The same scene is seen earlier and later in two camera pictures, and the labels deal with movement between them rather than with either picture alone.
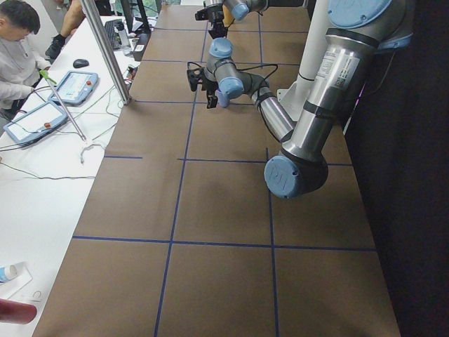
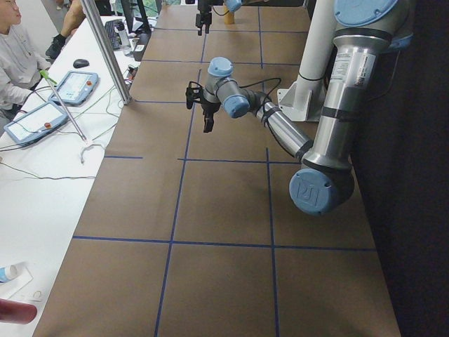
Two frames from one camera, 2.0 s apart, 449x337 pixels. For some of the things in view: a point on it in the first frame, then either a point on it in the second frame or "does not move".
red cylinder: x=17 y=312 does not move
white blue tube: x=7 y=272 does not move
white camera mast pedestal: x=294 y=97 does not move
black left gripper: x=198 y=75 → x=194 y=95
